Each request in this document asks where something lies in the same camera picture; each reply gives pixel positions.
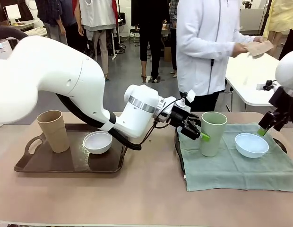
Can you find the green cloth mat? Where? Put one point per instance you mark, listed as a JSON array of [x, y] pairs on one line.
[[231, 172]]

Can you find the bystander in white vest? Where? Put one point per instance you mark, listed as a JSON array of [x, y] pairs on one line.
[[99, 23]]

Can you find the white background desk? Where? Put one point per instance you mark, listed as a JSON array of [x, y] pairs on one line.
[[35, 30]]

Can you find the cardboard box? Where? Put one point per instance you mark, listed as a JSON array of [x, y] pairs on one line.
[[167, 54]]

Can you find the beige cloth mat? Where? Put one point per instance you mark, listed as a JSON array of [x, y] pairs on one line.
[[260, 48]]

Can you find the bystander in grey trousers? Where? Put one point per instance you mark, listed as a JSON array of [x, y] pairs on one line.
[[54, 21]]

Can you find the person in white jacket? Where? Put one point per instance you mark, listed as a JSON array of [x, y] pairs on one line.
[[200, 47]]

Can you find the white side table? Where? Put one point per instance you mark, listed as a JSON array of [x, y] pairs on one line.
[[250, 80]]

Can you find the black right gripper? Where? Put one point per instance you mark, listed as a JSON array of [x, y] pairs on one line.
[[281, 100]]

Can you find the person's left forearm white sleeve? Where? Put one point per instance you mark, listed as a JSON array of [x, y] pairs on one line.
[[247, 36]]

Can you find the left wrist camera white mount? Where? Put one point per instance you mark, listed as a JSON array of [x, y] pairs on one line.
[[191, 95]]

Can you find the bystander in black leggings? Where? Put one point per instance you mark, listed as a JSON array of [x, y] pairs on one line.
[[151, 30]]

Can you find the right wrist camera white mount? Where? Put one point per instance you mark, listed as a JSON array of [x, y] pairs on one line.
[[261, 86]]

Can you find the person's left hand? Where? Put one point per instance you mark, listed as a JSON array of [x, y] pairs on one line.
[[258, 39]]

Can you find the pale green tall cup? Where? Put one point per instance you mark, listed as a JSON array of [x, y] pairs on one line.
[[212, 146]]

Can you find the brown plastic tray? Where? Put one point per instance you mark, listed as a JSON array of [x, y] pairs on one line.
[[66, 163]]

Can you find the bystander in yellow top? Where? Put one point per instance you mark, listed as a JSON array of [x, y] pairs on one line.
[[283, 16]]

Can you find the white air purifier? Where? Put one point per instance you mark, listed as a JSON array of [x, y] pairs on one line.
[[2, 48]]

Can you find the black plastic tray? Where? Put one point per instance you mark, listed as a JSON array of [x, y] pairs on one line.
[[178, 146]]

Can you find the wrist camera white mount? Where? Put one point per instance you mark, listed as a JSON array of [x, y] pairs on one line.
[[191, 95], [261, 86]]

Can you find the light blue bowl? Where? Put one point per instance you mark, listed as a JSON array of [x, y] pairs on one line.
[[251, 150]]

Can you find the beige tall cup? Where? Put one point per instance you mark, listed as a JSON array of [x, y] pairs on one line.
[[56, 134]]

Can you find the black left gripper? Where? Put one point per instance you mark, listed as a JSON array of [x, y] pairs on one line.
[[180, 117]]

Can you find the black tripod pole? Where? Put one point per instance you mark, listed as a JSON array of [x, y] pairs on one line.
[[269, 11]]

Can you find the person's right forearm white sleeve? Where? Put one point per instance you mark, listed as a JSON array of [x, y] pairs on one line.
[[219, 48]]

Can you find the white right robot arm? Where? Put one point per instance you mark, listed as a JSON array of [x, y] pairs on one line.
[[288, 68]]

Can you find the bystander in dark clothes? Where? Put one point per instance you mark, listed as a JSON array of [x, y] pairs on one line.
[[291, 40]]

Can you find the white bowl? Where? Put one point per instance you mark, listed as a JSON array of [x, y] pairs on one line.
[[98, 147]]

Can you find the white computer monitor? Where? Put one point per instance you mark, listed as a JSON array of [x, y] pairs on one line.
[[13, 11]]

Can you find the person's right hand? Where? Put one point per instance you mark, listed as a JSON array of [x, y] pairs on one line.
[[238, 49]]

